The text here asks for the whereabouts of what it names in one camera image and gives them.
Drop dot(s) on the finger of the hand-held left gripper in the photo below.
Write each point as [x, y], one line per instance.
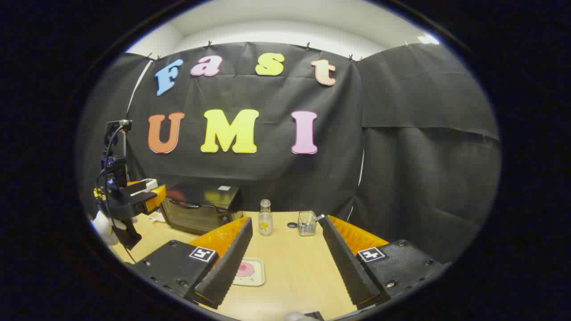
[134, 195]

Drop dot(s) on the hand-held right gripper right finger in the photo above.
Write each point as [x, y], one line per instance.
[343, 263]

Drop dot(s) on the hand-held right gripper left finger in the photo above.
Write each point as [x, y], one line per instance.
[227, 267]

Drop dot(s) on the pink ham slice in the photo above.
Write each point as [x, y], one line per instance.
[246, 269]

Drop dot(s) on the white rectangular tray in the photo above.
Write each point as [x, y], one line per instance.
[258, 277]

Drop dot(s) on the black electric oven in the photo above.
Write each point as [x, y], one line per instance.
[200, 214]

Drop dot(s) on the striped straw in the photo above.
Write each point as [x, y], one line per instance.
[319, 217]

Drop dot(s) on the clear bottle with yellow label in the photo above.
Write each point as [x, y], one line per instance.
[265, 223]

